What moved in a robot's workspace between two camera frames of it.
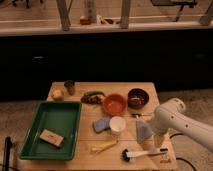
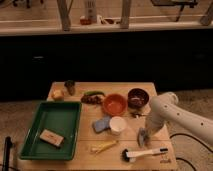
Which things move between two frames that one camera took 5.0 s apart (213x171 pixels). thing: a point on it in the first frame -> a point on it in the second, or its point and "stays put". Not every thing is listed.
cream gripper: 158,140 -> 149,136
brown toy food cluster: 92,99 stays put
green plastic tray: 61,118 stays put
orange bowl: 114,103 stays put
